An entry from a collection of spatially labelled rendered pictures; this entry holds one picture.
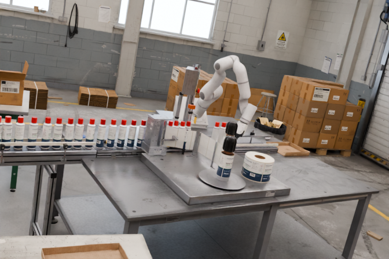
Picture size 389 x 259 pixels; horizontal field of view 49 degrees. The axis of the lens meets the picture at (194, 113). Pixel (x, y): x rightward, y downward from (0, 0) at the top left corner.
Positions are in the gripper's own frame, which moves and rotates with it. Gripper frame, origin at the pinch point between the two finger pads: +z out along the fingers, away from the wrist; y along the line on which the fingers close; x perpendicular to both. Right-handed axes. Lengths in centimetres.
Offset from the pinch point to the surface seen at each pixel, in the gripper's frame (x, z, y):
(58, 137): -136, 47, 3
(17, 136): -160, 55, 2
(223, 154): -59, 8, 61
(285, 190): -11, 12, 78
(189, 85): -63, -21, -2
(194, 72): -66, -31, -1
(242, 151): 8.7, 5.9, 5.6
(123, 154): -90, 43, 5
